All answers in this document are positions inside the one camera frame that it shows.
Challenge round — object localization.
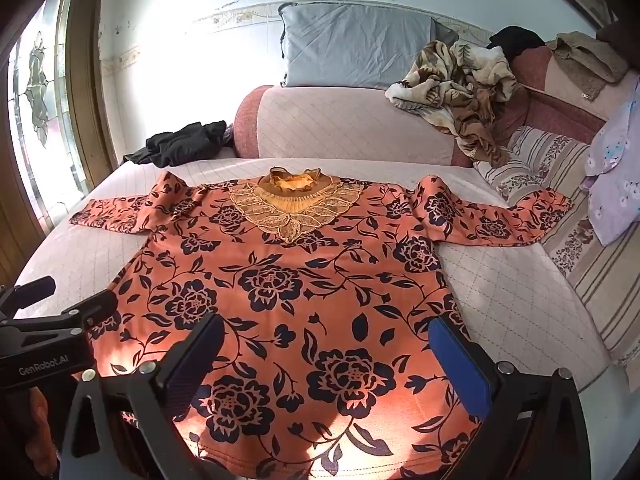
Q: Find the person's left hand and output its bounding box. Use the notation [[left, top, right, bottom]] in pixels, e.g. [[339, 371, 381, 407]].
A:
[[17, 387, 60, 466]]

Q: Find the purple floral cloth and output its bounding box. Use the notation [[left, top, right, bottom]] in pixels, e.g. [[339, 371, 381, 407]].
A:
[[580, 77, 640, 247]]

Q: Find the beige knitted garment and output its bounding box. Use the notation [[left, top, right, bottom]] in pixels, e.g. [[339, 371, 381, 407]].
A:
[[547, 31, 630, 102]]

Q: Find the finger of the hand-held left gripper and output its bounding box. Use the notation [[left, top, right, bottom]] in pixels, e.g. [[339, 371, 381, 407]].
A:
[[0, 275, 57, 322], [60, 289, 120, 332]]

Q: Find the pink padded backrest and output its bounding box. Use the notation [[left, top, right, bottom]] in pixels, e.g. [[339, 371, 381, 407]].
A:
[[495, 45, 640, 161], [234, 85, 476, 168]]

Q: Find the stained glass window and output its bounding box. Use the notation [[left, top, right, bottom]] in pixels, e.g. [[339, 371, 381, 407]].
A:
[[0, 0, 117, 266]]

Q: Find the small black cloth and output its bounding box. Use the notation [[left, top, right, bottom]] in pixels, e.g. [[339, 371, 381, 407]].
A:
[[487, 25, 547, 59]]

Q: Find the orange floral long-sleeved shirt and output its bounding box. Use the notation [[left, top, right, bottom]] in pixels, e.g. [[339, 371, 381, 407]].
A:
[[69, 166, 575, 480]]

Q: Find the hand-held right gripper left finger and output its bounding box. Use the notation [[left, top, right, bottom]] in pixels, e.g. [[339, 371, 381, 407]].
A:
[[59, 313, 227, 480]]

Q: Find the grey pillow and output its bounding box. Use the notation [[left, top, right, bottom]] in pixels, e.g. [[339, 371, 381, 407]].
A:
[[278, 2, 459, 89]]

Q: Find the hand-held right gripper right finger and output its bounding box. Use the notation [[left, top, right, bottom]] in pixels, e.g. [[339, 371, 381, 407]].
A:
[[427, 316, 593, 480]]

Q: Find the black crumpled garment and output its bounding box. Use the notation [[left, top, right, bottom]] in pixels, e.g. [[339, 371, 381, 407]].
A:
[[122, 120, 229, 169]]

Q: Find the striped cloth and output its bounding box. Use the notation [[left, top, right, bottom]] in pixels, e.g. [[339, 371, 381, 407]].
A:
[[472, 125, 640, 379]]

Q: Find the brown floral fleece blanket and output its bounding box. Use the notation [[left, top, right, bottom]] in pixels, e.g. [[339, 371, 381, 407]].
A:
[[385, 40, 519, 169]]

